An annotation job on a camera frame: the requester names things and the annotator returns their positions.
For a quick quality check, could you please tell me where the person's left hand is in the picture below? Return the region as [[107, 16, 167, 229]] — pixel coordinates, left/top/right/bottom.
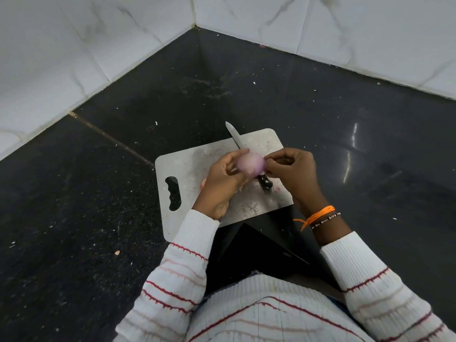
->
[[192, 148, 251, 221]]

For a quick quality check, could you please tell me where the person's right hand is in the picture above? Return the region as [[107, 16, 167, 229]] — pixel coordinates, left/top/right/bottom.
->
[[263, 147, 330, 218]]

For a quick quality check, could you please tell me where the black handled kitchen knife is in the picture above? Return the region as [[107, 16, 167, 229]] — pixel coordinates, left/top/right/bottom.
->
[[225, 121, 274, 190]]

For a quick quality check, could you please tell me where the person's right forearm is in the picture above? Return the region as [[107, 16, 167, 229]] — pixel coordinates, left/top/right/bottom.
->
[[310, 211, 456, 342]]

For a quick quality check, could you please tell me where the person's left forearm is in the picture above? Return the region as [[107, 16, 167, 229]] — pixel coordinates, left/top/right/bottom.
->
[[114, 209, 220, 342]]

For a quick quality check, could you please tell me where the steel cutting board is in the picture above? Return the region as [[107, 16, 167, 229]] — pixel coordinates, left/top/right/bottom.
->
[[155, 128, 294, 242]]

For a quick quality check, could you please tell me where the orange thread wristband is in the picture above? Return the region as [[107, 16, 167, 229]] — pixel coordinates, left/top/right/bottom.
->
[[293, 205, 336, 232]]

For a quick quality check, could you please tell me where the white red striped sweater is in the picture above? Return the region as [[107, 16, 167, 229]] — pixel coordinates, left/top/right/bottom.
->
[[187, 274, 375, 342]]

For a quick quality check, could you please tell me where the beaded bracelet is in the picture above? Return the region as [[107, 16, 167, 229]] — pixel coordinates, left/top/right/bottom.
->
[[309, 211, 342, 231]]

